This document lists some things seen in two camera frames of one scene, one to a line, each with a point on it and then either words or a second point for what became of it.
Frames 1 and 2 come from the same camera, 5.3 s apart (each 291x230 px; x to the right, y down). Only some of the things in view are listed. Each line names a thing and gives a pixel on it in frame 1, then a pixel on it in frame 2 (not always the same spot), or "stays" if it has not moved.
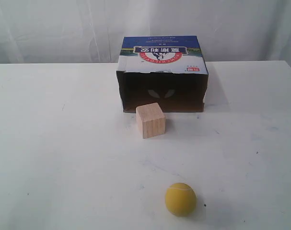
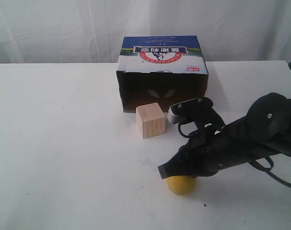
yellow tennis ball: (180, 199) -> (181, 185)
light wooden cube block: (150, 120) stays
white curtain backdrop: (81, 31) stays
